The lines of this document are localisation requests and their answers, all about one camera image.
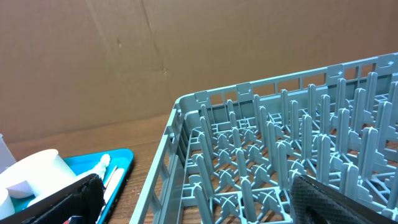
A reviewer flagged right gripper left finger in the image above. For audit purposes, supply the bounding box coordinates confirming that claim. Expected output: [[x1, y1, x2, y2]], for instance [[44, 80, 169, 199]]
[[1, 174, 104, 224]]

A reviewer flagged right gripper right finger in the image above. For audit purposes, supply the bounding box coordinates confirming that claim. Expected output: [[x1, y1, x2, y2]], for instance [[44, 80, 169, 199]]
[[290, 175, 397, 224]]

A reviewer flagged red snack wrapper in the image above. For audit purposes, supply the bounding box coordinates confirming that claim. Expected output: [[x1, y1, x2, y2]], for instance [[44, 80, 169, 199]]
[[63, 216, 85, 224]]

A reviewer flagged white bowl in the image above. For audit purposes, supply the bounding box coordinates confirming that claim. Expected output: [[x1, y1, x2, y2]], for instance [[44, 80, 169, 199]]
[[0, 188, 15, 220]]

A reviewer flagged grey dishwasher rack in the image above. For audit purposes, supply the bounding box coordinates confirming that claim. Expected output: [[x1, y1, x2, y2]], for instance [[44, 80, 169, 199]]
[[130, 53, 397, 223]]

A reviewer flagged twisted white napkin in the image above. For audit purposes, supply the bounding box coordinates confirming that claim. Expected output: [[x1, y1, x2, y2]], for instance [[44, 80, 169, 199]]
[[77, 154, 111, 180]]

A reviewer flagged wooden chopstick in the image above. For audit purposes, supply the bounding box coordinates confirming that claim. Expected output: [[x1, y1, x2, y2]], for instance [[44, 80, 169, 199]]
[[104, 166, 118, 188]]

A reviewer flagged white plastic fork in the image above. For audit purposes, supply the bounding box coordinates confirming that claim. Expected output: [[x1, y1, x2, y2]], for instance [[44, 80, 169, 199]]
[[96, 168, 124, 223]]

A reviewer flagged white paper cup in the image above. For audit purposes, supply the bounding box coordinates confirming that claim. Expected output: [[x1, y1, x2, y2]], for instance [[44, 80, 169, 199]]
[[1, 149, 76, 197]]

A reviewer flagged teal serving tray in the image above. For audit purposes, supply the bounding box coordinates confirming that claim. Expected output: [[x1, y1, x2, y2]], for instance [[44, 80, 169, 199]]
[[10, 149, 134, 223]]

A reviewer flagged clear plastic bin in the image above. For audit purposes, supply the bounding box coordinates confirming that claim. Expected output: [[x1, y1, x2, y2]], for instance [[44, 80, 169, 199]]
[[0, 134, 16, 173]]

